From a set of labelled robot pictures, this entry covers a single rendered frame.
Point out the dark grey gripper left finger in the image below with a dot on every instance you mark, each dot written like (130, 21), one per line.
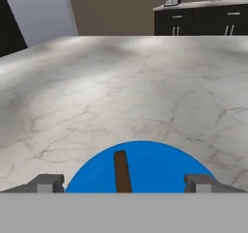
(48, 182)

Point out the black cupboard run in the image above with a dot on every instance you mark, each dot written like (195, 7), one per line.
(206, 21)

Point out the brown stick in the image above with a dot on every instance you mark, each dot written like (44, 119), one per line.
(122, 172)

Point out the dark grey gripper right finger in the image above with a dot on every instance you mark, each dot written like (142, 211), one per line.
(200, 182)

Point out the blue plate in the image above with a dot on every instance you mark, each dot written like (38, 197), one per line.
(155, 169)

